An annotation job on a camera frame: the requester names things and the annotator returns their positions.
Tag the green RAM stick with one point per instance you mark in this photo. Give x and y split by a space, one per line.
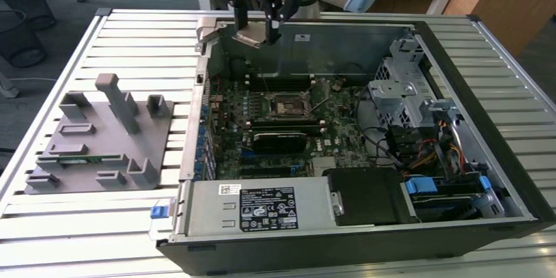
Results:
80 160

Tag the blue plastic clip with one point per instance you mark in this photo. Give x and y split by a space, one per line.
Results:
484 183

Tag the CPU socket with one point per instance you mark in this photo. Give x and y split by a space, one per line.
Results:
284 107

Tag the black plastic shroud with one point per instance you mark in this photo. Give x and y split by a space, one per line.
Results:
369 196

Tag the silver chipset heatsink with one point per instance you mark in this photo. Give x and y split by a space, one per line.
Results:
323 164

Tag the silver disk bay cage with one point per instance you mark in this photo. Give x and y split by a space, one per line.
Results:
391 108

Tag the black mesh bin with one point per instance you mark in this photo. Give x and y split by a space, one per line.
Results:
21 24

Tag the wooden cabinet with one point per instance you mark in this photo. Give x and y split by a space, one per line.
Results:
512 4

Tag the black PC case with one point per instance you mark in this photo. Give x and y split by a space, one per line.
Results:
304 252

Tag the black graphics card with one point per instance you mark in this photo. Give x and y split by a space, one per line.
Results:
277 143

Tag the silver CPU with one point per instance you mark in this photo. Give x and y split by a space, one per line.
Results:
252 35

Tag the black RAM slot bank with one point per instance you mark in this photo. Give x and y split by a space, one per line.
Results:
287 126
280 80

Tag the blue disk carrier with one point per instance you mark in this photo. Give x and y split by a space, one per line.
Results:
421 188

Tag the silver power supply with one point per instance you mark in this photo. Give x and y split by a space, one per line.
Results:
204 206

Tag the white furniture foot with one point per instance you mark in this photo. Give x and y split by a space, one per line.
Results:
7 86

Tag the locking lever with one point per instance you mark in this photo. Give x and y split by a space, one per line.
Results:
265 84
319 103

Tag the green motherboard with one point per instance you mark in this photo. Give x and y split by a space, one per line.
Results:
339 134

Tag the blue plastic latch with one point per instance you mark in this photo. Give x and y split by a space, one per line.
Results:
159 212

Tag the coin cell battery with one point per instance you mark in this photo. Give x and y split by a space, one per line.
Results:
335 86

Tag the black expansion slot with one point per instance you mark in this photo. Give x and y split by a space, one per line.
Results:
264 171

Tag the grey parts rack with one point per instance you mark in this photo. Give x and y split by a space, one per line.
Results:
129 147

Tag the black disk drive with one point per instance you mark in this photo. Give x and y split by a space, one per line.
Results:
443 209

